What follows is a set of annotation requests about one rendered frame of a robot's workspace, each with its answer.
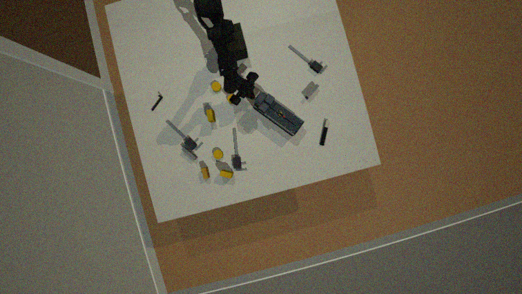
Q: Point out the yellow short cylinder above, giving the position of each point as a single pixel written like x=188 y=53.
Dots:
x=218 y=154

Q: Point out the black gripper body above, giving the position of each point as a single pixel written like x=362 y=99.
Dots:
x=234 y=99

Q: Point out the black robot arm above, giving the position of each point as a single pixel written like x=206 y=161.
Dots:
x=221 y=34

